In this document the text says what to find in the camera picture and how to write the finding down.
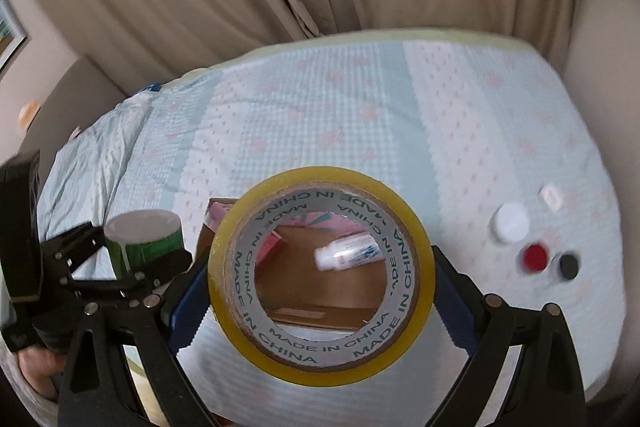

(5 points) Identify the green label white jar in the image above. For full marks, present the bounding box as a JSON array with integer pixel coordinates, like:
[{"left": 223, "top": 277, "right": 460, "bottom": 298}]
[{"left": 103, "top": 209, "right": 183, "bottom": 279}]

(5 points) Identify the red round lid jar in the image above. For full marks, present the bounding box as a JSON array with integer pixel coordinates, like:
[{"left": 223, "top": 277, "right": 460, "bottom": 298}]
[{"left": 521, "top": 243, "right": 549, "bottom": 274}]

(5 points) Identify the white lid pale-green jar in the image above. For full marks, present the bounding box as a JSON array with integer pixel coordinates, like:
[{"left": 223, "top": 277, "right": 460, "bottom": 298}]
[{"left": 490, "top": 202, "right": 530, "bottom": 245}]

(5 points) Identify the yellow packing tape roll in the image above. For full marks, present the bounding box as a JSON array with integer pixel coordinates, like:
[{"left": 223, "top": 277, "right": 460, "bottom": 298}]
[{"left": 207, "top": 166, "right": 437, "bottom": 388}]

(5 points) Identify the white earbuds case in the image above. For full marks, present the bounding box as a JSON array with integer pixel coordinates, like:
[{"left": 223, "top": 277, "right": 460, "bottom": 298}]
[{"left": 538, "top": 183, "right": 564, "bottom": 212}]

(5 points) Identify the person's left hand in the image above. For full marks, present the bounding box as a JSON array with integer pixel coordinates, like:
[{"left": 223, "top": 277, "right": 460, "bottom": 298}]
[{"left": 17, "top": 346, "right": 66, "bottom": 401}]

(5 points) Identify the pink paper box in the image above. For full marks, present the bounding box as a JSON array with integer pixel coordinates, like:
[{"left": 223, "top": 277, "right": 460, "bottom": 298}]
[{"left": 195, "top": 198, "right": 284, "bottom": 267}]

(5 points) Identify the brown cardboard box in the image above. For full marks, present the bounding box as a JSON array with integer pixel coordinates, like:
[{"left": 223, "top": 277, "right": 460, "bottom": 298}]
[{"left": 224, "top": 210, "right": 386, "bottom": 339}]

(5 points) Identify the white blue-label bottle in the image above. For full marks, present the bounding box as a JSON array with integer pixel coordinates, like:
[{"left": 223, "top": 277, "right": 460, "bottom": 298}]
[{"left": 314, "top": 232, "right": 383, "bottom": 271}]

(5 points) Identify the blue pink patterned bedsheet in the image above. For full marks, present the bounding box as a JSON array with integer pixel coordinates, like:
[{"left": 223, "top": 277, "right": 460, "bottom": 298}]
[{"left": 37, "top": 37, "right": 626, "bottom": 426}]

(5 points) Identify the framed wall picture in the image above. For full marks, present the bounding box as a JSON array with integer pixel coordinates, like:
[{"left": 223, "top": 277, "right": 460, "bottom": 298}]
[{"left": 0, "top": 0, "right": 27, "bottom": 70}]

